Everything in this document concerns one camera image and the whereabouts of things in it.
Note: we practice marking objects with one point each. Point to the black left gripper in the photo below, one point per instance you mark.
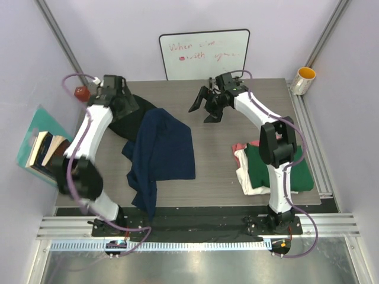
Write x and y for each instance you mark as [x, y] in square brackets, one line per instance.
[130, 105]

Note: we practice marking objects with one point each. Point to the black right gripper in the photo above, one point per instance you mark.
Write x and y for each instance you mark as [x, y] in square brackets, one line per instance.
[215, 115]

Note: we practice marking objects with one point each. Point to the navy blue t shirt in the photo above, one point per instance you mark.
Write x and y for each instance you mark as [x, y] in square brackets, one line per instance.
[163, 150]

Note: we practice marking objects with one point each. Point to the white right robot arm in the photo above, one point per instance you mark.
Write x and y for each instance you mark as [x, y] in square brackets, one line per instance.
[277, 141]

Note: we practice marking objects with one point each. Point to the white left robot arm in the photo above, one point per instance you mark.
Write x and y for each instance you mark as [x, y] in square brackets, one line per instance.
[75, 171]

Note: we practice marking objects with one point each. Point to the black t shirt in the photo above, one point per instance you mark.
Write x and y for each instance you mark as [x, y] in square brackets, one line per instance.
[128, 126]

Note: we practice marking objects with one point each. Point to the small red cube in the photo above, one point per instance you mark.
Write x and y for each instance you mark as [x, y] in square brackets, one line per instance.
[82, 93]

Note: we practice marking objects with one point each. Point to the small whiteboard with red writing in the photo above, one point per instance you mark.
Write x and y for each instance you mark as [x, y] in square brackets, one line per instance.
[203, 55]

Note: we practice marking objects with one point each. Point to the folded pink t shirt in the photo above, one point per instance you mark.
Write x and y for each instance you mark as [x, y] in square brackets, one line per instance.
[238, 151]

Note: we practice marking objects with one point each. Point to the folded white t shirt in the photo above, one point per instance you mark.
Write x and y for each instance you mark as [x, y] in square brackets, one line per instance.
[244, 181]

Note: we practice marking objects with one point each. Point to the teal plastic folder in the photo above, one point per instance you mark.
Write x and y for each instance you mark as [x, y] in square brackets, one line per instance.
[42, 121]

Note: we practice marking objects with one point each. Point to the brown cover paperback book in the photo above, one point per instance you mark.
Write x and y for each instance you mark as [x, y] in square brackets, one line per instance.
[57, 148]

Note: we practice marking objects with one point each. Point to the dark blue paperback book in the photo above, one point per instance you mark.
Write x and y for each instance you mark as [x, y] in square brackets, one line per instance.
[42, 151]

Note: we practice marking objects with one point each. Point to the white mug yellow inside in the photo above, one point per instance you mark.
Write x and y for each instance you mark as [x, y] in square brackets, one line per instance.
[302, 81]

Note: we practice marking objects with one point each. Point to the folded green t shirt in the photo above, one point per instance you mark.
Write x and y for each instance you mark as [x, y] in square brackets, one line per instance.
[300, 177]

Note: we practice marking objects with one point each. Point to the black wire stand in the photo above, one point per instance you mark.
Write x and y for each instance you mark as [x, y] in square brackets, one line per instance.
[212, 85]

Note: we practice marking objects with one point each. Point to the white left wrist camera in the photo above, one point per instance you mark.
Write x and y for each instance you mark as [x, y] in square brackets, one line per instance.
[97, 81]

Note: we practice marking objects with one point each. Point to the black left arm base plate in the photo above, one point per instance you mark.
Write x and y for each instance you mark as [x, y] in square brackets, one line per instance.
[117, 228]

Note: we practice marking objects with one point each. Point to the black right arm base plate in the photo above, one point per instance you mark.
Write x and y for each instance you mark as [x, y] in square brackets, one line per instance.
[263, 225]

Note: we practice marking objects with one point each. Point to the white perforated cable tray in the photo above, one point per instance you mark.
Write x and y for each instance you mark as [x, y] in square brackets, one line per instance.
[118, 245]

